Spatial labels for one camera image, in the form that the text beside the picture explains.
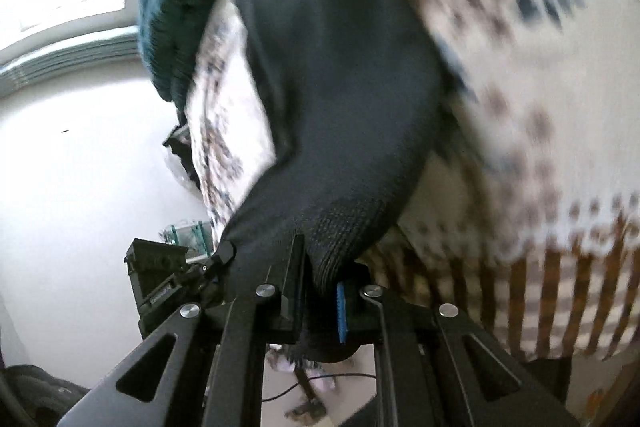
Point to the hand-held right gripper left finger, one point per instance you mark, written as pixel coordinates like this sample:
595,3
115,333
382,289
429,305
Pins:
287,302

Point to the black cloth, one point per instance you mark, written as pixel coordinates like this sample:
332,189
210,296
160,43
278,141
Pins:
182,152

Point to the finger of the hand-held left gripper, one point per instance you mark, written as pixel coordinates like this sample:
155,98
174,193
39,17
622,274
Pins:
222,254

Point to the folded teal quilt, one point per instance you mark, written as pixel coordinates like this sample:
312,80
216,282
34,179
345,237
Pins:
175,7

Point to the teal rack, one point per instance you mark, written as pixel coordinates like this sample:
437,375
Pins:
192,232

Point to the bed with floral sheet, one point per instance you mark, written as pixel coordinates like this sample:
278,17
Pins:
525,107

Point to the dark striped sweater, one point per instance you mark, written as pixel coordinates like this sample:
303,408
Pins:
340,82

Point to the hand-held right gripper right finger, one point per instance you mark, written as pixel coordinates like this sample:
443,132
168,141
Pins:
342,312

